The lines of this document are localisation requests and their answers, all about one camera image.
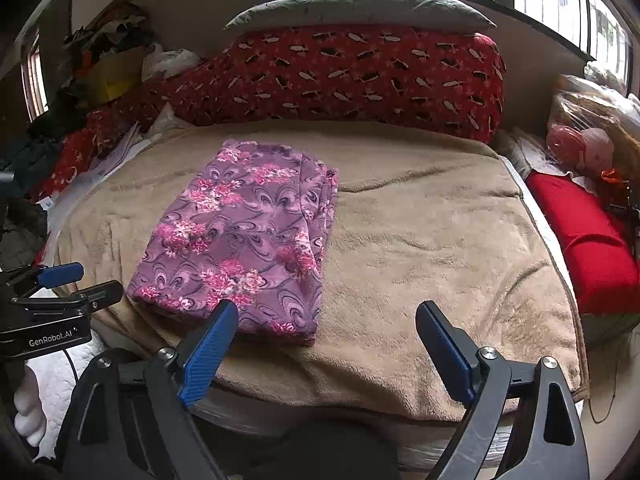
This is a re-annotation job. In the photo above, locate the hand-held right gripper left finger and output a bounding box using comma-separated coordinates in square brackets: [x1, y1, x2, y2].
[52, 299, 240, 480]

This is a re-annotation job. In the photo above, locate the dark cloth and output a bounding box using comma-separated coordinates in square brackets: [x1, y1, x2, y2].
[0, 199, 49, 271]

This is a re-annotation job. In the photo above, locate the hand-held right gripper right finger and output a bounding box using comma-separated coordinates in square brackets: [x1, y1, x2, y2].
[415, 300, 591, 480]

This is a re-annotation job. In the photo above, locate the yellow box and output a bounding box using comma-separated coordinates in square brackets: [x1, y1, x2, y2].
[82, 47, 148, 106]

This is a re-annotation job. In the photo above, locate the red patterned bolster pillow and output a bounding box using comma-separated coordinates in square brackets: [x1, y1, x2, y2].
[87, 25, 507, 143]

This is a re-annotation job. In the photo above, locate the small window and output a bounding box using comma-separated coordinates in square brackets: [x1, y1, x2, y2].
[20, 45, 51, 121]

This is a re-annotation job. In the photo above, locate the black cable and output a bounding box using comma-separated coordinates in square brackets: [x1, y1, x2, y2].
[62, 347, 81, 381]

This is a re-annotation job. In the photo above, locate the dark clothing pile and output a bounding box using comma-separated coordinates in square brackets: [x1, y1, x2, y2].
[0, 105, 86, 196]

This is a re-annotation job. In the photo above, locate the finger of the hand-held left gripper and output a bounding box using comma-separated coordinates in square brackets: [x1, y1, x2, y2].
[0, 261, 85, 297]
[10, 280, 124, 317]

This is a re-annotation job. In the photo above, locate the white plastic bag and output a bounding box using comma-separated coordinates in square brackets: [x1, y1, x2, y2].
[141, 44, 202, 82]

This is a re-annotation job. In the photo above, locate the plain red cloth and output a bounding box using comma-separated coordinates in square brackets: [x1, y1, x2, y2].
[525, 170, 640, 316]

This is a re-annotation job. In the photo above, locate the purple floral cloth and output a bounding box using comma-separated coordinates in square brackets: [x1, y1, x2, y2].
[125, 139, 340, 347]

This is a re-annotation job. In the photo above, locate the clear plastic bag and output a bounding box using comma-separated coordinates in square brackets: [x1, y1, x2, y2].
[547, 74, 640, 181]

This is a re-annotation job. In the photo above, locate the grey pillow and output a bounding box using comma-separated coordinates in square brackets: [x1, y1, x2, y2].
[223, 0, 497, 33]

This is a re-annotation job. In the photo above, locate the orange foil wrapper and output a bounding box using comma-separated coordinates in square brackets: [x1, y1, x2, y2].
[597, 167, 631, 196]

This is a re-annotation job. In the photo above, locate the pink soft toy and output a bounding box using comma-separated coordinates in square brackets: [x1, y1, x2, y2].
[545, 125, 615, 176]

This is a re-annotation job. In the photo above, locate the red star print cloth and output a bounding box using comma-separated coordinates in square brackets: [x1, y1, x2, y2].
[30, 110, 126, 201]

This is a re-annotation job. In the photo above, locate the beige fleece blanket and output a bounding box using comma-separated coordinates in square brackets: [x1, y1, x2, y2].
[52, 119, 586, 423]

